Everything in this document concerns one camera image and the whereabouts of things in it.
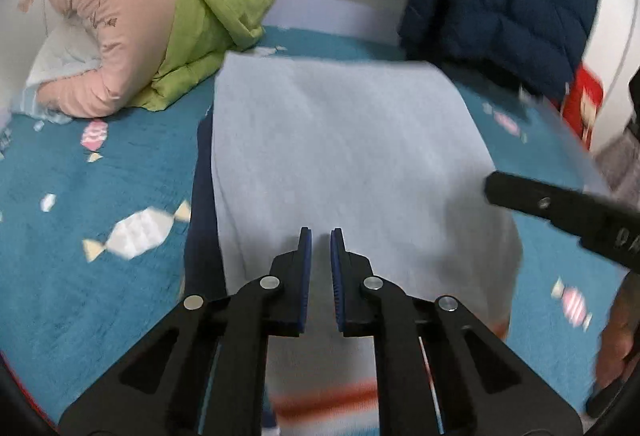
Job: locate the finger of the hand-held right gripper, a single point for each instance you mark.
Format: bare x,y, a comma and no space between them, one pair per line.
530,198

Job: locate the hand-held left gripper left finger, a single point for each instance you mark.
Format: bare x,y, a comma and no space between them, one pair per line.
305,286

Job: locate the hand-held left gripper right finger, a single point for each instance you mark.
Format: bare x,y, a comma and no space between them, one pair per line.
337,286

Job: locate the grey and navy zip jacket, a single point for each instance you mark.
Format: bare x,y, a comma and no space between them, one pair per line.
340,140

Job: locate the person's right hand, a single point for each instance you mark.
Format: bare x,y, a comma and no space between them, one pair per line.
620,331

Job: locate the red cartoon cushion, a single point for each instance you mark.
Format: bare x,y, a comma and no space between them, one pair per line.
585,100

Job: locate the teal candy print bed sheet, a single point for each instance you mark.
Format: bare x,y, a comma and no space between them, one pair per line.
75,155

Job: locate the pink quilt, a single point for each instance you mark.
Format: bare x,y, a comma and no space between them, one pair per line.
115,15

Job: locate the pale blue pillow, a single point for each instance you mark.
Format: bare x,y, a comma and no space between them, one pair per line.
60,55

